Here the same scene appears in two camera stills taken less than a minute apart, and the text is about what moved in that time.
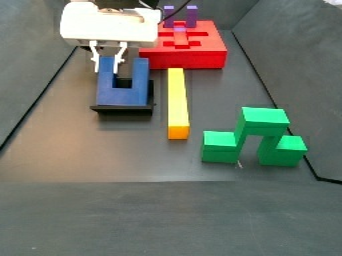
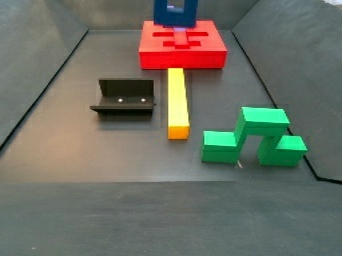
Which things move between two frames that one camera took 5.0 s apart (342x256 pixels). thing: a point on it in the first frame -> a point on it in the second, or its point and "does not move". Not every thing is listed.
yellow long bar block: x=177 y=108 does not move
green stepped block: x=263 y=122 does not move
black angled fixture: x=127 y=110 does not move
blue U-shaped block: x=117 y=96 -> x=175 y=13
